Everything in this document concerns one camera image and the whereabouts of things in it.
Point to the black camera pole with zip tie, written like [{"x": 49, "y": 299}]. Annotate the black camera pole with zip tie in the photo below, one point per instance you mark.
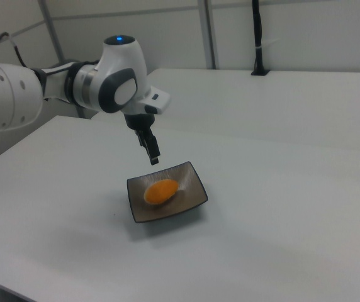
[{"x": 258, "y": 37}]

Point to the square brown ceramic plate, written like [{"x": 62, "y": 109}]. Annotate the square brown ceramic plate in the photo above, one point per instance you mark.
[{"x": 180, "y": 201}]

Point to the orange bread piece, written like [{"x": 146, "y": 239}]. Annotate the orange bread piece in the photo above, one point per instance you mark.
[{"x": 161, "y": 191}]

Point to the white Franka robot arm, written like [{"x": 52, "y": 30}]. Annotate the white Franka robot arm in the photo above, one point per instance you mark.
[{"x": 73, "y": 81}]

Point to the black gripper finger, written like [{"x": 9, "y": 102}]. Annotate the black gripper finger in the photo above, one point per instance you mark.
[
  {"x": 139, "y": 138},
  {"x": 152, "y": 148}
]

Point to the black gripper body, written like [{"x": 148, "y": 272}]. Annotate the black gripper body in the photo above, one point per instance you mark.
[{"x": 139, "y": 121}]

